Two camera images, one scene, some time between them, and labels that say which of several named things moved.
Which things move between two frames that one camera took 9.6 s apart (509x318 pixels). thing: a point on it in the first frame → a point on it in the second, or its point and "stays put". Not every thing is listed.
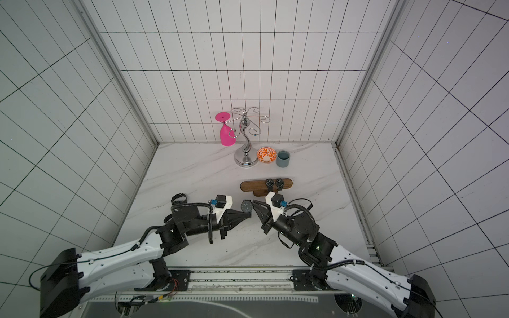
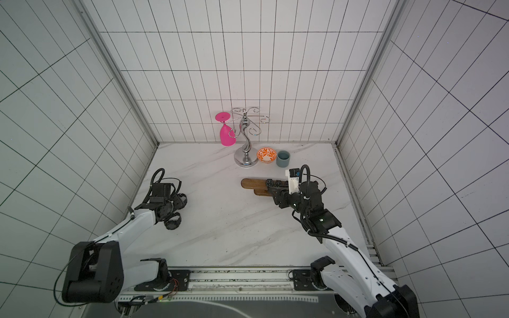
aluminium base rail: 246,281 stays put
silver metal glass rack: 246,120 stays put
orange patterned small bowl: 266,154 stays put
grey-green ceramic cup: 283,158 stays put
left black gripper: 227,223 → 164,216
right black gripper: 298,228 → 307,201
